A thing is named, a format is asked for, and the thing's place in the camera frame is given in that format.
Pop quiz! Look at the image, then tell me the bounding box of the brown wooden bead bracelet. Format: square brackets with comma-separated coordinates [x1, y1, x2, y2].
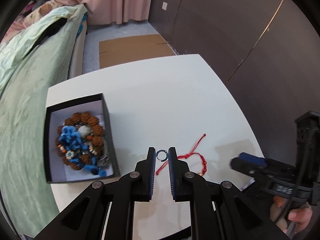
[55, 111, 104, 171]

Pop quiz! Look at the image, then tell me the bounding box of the blue braided bracelet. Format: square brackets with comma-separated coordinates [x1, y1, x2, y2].
[58, 125, 107, 177]

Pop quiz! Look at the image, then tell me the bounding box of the white wall socket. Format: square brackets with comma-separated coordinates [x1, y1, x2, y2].
[162, 2, 168, 11]

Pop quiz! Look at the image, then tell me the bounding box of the patterned pillow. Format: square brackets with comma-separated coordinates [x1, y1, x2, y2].
[22, 0, 62, 28]

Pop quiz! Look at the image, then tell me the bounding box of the black cable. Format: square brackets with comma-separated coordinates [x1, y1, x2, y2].
[273, 125, 316, 223]

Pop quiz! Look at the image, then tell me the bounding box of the red string bracelet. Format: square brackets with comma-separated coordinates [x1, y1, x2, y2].
[155, 133, 208, 176]

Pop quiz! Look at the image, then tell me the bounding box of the black jewelry box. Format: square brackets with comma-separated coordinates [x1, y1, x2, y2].
[43, 94, 120, 184]

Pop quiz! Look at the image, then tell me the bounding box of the light green duvet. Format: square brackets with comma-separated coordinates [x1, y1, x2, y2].
[1, 5, 87, 92]

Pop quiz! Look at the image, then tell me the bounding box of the flat brown cardboard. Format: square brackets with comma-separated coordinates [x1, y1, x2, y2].
[99, 34, 175, 69]

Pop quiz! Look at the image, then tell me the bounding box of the green bed sheet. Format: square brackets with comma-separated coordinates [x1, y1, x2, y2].
[1, 16, 83, 237]

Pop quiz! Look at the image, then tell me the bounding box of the right hand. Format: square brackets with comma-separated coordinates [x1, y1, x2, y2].
[270, 196, 313, 233]

